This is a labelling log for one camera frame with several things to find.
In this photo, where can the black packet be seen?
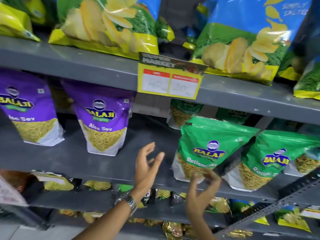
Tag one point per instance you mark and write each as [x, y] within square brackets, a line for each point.
[230, 159]

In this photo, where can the person's left forearm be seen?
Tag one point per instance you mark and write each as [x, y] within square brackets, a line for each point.
[105, 226]

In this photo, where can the yellow price label tag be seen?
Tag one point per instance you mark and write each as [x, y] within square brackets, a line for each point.
[170, 77]

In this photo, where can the purple snack packet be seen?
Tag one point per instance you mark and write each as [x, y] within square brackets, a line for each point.
[27, 109]
[102, 114]

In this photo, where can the grey slotted shelf post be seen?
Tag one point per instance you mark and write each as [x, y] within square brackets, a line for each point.
[287, 194]

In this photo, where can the grey metal shelf board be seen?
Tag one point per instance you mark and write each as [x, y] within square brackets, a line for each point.
[75, 63]
[82, 201]
[75, 159]

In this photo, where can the person's left thumb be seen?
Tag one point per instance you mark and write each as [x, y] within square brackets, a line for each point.
[158, 161]

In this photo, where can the person's right hand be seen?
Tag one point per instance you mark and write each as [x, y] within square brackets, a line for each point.
[198, 199]

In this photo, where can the person's right thumb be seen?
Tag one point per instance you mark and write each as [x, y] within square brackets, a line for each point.
[195, 181]

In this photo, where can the small blue yellow chips packet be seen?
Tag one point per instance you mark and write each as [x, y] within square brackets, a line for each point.
[243, 206]
[291, 218]

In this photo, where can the person's right forearm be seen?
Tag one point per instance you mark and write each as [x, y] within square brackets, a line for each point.
[201, 228]

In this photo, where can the row of black chip packets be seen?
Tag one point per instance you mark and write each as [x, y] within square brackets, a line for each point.
[57, 183]

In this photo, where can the person's left hand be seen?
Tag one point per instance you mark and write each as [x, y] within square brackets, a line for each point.
[145, 172]

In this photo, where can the row of gold foil packets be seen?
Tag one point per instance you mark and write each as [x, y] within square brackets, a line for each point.
[172, 228]

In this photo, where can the yellow green chips bag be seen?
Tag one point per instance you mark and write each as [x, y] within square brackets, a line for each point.
[13, 21]

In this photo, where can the silver metal wristwatch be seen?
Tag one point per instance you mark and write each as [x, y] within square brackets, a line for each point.
[129, 202]

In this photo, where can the green snack packet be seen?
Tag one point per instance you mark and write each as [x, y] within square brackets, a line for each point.
[210, 137]
[306, 162]
[231, 115]
[183, 111]
[270, 152]

